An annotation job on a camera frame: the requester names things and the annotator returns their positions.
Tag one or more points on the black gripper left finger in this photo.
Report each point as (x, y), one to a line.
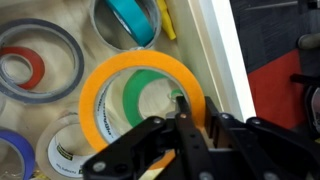
(146, 150)

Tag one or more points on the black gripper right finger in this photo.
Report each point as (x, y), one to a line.
(260, 150)

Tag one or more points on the orange masking tape roll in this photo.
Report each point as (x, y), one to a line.
(110, 66)

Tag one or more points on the wide green tape roll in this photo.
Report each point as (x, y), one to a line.
(131, 93)

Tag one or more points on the clear packing tape roll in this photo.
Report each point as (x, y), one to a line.
(45, 146)

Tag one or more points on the wooden drawer with white front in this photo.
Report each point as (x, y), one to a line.
(216, 50)

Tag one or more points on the blue tape roll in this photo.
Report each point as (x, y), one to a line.
(23, 146)

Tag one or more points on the teal tape roll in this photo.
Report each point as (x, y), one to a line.
(133, 20)

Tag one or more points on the wide grey tape roll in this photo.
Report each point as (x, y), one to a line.
(96, 26)

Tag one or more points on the red tape roll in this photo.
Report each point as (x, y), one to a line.
(36, 63)

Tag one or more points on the red flat panel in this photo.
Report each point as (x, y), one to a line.
(276, 90)

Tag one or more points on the grey round knob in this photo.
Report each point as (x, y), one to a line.
(308, 41)

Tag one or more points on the yellow marker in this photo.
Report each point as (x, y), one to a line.
(166, 23)

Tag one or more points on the black duct tape roll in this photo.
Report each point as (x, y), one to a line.
(75, 56)

